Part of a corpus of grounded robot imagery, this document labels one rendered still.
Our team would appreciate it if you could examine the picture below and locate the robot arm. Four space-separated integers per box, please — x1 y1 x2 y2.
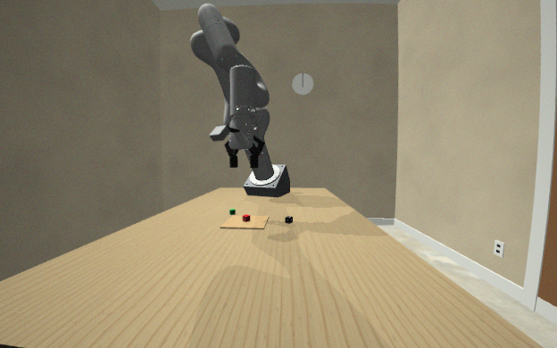
190 4 280 186

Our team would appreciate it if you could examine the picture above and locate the tan flat mat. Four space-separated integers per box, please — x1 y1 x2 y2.
220 215 269 229

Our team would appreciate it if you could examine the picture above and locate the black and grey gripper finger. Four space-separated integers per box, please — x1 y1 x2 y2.
225 141 238 168
249 135 265 168

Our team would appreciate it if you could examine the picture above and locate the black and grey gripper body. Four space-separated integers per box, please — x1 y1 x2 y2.
229 116 259 150

